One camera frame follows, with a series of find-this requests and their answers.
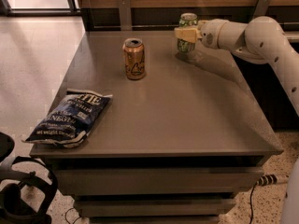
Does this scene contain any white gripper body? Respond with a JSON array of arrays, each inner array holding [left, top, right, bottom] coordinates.
[[200, 19, 227, 49]]

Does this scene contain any green soda can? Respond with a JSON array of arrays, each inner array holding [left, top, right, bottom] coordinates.
[[177, 13, 198, 53]]

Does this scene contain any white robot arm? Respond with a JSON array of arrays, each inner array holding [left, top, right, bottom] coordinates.
[[175, 16, 299, 115]]

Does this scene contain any orange soda can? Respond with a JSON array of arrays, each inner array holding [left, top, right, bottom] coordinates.
[[122, 38, 146, 80]]

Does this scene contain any blue chip bag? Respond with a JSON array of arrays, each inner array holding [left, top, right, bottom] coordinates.
[[24, 89, 113, 148]]

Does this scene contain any grey drawer cabinet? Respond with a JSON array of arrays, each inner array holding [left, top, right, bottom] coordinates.
[[31, 32, 281, 224]]

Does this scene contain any white power strip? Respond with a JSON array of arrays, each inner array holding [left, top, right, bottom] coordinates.
[[256, 175, 289, 186]]

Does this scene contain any right metal wall bracket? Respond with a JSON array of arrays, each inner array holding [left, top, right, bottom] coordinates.
[[251, 0, 272, 19]]

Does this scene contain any metal wall bracket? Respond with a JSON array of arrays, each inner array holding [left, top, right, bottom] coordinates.
[[251, 0, 272, 19], [118, 0, 133, 31]]

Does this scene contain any left metal wall bracket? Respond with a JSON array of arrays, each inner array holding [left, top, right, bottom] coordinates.
[[118, 0, 133, 31]]

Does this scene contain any black power cable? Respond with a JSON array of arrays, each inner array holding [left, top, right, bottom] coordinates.
[[249, 184, 258, 224]]

